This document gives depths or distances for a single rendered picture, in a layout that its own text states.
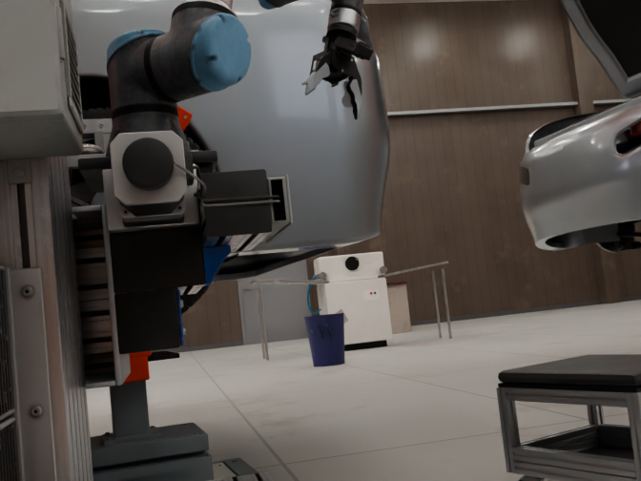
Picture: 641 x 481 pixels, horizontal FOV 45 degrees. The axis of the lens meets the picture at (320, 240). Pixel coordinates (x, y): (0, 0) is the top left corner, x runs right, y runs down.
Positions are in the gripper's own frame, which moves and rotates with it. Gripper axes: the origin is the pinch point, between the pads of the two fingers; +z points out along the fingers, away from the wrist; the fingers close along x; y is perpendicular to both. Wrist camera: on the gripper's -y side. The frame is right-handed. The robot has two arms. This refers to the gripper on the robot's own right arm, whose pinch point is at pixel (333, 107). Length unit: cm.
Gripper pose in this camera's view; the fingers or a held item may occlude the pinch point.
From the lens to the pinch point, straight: 178.7
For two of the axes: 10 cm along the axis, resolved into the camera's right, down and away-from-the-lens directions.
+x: -7.7, -2.9, -5.6
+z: -1.7, 9.5, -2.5
